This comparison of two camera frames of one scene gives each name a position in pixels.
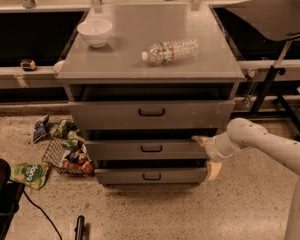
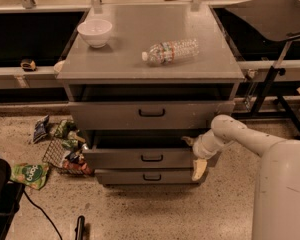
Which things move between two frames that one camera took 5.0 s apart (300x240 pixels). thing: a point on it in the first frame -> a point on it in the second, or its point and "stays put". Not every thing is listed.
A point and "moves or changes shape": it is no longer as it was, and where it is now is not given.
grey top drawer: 151,115 stays put
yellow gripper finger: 214,168 -> 199,166
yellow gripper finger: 200,139 -> 188,139
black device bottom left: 4,196 stays put
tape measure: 28,66 stays put
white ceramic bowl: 95,31 stays put
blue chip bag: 40,128 stays put
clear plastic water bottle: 170,51 stays put
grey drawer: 111,150 moves or changes shape
